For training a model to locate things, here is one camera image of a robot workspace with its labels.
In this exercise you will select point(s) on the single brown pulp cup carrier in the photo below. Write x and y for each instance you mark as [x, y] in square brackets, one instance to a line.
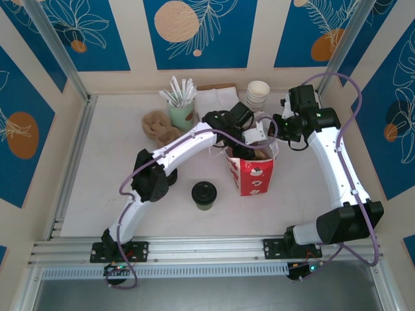
[261, 154]

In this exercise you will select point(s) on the brown cardboard napkin tray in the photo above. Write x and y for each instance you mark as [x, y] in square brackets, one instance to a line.
[217, 87]

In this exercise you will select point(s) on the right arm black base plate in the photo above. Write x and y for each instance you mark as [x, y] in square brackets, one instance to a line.
[274, 249]

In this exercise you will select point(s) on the white paper napkin stack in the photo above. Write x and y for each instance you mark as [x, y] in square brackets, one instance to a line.
[217, 97]

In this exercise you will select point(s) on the blue floral wall poster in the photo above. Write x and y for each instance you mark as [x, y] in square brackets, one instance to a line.
[364, 39]
[382, 129]
[291, 32]
[40, 48]
[97, 48]
[227, 48]
[19, 97]

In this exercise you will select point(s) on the aluminium frame post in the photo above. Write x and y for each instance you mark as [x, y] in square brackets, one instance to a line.
[341, 48]
[61, 55]

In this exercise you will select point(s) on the paper coffee cup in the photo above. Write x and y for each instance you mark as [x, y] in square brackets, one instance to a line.
[205, 207]

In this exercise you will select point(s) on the green straw holder cup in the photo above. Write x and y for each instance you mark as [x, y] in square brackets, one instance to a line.
[180, 116]

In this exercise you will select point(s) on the red white paper bag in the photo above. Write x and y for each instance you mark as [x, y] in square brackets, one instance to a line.
[256, 178]

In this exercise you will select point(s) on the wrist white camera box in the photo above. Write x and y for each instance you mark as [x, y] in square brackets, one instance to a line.
[254, 134]
[287, 107]

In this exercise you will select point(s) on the stack of black cup lids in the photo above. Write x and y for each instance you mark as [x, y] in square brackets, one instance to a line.
[173, 179]

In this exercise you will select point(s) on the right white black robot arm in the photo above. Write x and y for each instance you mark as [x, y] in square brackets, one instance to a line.
[337, 168]

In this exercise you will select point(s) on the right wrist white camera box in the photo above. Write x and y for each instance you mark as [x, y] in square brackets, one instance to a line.
[287, 107]

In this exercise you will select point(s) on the aluminium mounting rail frame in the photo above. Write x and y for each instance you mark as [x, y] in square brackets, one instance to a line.
[207, 249]

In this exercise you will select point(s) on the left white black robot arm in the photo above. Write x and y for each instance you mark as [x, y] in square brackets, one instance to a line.
[181, 142]

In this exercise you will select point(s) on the aluminium table side rail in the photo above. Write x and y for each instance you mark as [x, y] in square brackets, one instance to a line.
[87, 113]

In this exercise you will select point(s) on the stack of paper cups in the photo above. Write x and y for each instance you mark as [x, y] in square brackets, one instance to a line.
[257, 89]

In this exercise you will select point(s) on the black plastic cup lid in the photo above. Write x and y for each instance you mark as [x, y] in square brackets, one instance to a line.
[204, 192]

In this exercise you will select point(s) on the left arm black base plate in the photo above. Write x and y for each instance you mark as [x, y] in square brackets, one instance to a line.
[139, 251]

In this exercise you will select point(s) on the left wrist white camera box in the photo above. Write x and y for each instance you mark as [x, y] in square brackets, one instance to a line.
[254, 134]

